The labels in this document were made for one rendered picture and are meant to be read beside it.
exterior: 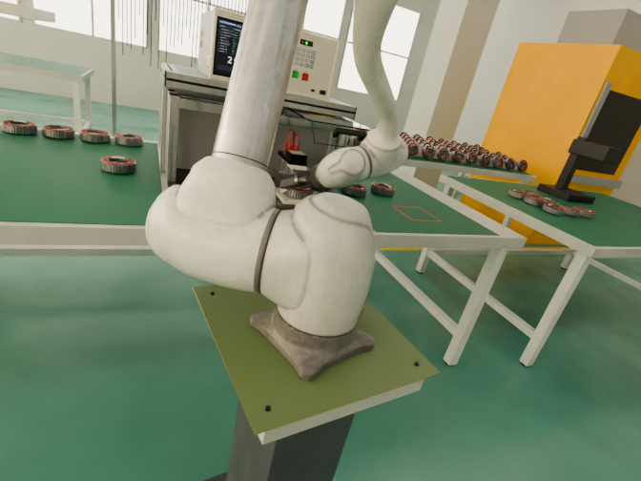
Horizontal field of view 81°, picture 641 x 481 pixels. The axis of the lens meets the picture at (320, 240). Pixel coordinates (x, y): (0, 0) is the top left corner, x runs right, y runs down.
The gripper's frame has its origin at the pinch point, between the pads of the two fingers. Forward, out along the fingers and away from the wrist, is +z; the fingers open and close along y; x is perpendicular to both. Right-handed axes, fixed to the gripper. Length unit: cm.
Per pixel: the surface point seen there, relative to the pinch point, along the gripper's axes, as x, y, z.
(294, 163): 9.5, -1.5, -0.1
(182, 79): 31, -41, -6
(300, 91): 34.9, -0.6, -4.9
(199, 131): 22.5, -32.9, 16.1
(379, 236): -18.2, 22.2, -19.2
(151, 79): 293, -44, 570
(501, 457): -104, 77, -19
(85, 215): -14, -65, -13
